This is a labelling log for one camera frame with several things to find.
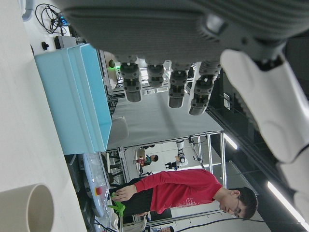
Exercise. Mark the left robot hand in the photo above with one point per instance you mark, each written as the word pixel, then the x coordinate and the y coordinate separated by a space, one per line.
pixel 144 24

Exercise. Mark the beige cup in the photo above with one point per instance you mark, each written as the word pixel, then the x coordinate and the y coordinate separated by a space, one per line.
pixel 14 207

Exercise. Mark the grey electronics box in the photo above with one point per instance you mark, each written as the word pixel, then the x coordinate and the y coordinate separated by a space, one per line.
pixel 64 41

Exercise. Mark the black knob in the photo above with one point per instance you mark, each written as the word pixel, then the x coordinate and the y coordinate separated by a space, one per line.
pixel 45 45

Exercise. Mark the light blue plastic bin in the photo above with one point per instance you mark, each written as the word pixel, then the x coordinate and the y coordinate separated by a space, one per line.
pixel 72 96

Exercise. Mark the white chair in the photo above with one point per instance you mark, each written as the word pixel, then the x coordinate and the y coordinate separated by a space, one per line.
pixel 118 133

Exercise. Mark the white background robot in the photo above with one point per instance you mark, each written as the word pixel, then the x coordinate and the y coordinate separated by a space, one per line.
pixel 180 146

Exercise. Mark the seated person in green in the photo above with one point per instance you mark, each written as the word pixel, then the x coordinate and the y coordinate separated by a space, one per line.
pixel 150 160

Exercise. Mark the ceiling light strip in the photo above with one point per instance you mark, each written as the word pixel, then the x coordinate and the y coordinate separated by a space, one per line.
pixel 285 203
pixel 230 141

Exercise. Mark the teach pendant with red button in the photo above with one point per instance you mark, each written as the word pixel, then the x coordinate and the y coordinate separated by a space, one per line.
pixel 96 178

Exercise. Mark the person in red shirt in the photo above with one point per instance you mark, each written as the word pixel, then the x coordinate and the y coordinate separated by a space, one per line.
pixel 181 186

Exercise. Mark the green plastic object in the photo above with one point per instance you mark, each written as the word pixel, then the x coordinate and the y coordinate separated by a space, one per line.
pixel 118 207

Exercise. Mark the aluminium frame cell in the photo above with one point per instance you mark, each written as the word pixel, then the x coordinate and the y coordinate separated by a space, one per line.
pixel 223 157

